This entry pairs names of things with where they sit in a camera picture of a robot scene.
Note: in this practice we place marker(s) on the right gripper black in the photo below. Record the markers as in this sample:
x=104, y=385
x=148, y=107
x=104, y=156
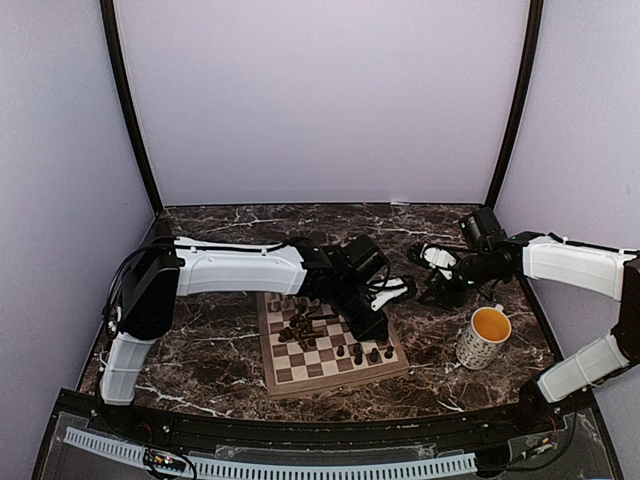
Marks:
x=447, y=295

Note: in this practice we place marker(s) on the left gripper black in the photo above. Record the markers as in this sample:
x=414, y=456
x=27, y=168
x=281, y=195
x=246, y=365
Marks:
x=369, y=330

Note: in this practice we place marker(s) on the patterned mug yellow inside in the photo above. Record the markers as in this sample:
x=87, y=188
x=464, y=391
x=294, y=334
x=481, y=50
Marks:
x=488, y=330

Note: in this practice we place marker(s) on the wooden chess board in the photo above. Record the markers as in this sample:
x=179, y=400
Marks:
x=290, y=372

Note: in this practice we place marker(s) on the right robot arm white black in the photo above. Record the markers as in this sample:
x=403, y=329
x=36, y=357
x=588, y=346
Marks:
x=491, y=256

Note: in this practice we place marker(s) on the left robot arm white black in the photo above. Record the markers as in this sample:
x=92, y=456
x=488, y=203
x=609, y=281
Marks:
x=139, y=306

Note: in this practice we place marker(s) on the pile of dark chess pieces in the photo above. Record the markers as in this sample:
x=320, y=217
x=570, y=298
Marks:
x=301, y=330

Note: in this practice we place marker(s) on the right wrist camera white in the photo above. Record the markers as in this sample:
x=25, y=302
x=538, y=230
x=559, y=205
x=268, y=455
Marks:
x=433, y=258

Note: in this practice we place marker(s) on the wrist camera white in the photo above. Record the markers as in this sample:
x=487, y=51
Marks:
x=433, y=258
x=394, y=290

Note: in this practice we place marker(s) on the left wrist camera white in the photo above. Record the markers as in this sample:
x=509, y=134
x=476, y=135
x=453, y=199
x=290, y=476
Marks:
x=394, y=290

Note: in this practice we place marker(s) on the black front rail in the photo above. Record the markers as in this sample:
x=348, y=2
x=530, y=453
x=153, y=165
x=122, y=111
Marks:
x=482, y=430

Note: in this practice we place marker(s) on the right black frame post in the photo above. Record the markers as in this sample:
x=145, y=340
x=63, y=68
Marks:
x=526, y=64

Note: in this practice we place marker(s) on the black frame post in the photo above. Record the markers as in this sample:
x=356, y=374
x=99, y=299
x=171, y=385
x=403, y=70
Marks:
x=123, y=89
x=526, y=64

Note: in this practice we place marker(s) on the left black frame post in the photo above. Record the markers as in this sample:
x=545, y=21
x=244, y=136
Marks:
x=123, y=89

